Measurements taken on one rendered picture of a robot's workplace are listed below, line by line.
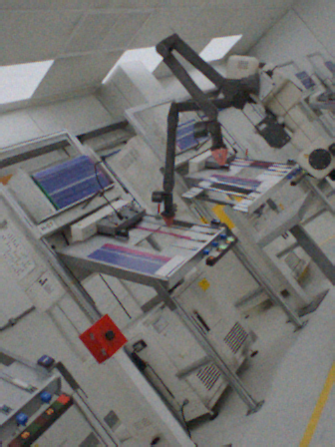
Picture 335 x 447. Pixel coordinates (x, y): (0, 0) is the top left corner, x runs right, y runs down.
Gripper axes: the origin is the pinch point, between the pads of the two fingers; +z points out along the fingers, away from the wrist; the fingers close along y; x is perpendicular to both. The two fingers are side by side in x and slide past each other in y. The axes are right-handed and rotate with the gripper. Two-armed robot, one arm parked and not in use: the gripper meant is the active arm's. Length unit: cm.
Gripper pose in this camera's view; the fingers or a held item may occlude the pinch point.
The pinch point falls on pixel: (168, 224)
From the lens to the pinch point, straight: 299.0
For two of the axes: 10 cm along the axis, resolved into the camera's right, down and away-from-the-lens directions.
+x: 8.6, 1.7, -4.8
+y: -5.1, 3.4, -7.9
